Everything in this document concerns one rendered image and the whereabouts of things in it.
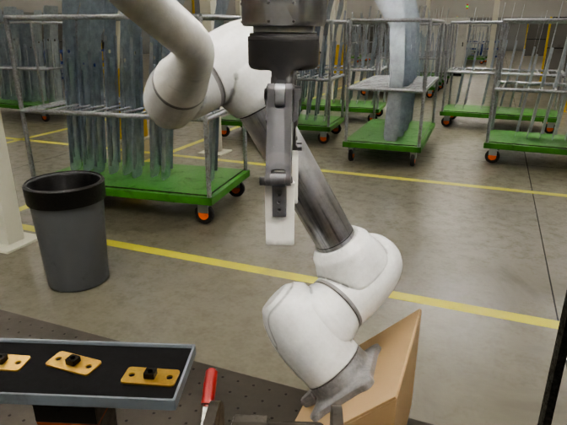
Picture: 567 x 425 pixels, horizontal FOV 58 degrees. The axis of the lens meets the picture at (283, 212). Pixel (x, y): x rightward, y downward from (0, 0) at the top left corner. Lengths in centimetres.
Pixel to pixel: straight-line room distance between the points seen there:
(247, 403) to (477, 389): 156
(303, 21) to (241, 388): 118
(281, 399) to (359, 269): 48
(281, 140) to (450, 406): 227
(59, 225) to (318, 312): 254
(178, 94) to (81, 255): 275
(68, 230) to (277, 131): 306
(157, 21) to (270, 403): 108
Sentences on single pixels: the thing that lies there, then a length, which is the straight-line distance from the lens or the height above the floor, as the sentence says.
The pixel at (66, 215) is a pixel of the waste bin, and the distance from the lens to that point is 346.
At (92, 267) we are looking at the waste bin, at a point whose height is 15.
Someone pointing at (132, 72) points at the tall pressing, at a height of 129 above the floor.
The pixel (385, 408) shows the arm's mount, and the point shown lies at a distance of 108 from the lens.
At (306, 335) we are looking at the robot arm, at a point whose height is 102.
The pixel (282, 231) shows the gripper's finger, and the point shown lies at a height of 147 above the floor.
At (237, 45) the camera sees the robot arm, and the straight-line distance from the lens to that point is 105.
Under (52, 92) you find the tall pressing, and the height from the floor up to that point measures 49.
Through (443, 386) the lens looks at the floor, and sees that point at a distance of 276.
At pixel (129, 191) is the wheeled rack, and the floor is 27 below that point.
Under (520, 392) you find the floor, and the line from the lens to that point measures 286.
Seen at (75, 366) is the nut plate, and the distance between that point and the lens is 90.
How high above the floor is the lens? 167
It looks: 20 degrees down
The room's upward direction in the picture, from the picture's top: straight up
